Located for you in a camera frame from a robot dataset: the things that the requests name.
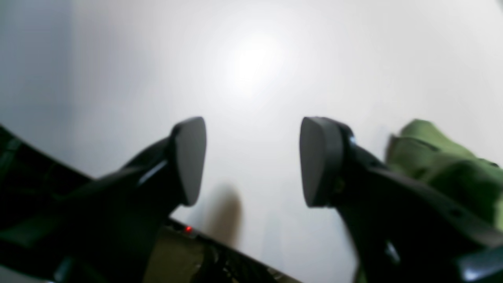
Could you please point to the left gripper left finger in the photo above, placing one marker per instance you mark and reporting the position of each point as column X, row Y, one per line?
column 105, row 231

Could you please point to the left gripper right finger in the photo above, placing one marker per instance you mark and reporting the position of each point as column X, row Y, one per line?
column 403, row 231

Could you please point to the olive green t-shirt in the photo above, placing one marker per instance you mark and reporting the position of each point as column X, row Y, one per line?
column 423, row 153

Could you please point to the black power strip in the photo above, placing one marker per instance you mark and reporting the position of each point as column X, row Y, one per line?
column 222, row 264

